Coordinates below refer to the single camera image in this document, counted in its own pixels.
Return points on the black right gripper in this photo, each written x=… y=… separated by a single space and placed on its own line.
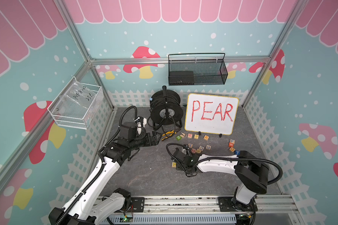
x=177 y=168

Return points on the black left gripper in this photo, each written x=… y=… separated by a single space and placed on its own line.
x=149 y=143

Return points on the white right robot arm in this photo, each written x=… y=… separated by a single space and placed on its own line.
x=254 y=173

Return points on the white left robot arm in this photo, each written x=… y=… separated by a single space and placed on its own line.
x=81 y=208

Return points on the whiteboard with red PEAR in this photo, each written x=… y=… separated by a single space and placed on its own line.
x=211 y=114

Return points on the black box in basket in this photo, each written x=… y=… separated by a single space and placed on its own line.
x=178 y=78

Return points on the yellow handled pliers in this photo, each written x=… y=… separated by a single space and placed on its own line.
x=168 y=135

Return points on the black cable reel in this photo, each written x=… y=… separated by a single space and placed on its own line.
x=165 y=109

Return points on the clear plastic wall bin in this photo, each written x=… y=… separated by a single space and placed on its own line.
x=76 y=105

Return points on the black mesh wall basket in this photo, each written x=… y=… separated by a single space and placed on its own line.
x=208 y=68

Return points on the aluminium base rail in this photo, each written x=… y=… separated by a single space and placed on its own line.
x=208 y=210

